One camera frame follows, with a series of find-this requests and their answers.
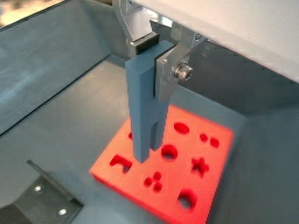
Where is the dark curved holder block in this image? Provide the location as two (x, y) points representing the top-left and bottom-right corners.
(0, 160), (84, 224)

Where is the blue double-square peg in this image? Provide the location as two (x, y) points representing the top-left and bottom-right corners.
(126, 41), (174, 163)

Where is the red shape-sorting board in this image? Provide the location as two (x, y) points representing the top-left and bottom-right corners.
(90, 106), (234, 224)

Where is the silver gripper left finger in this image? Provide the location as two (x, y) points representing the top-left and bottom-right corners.
(112, 0), (159, 58)

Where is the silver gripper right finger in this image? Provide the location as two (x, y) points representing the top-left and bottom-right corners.
(155, 23), (207, 102)

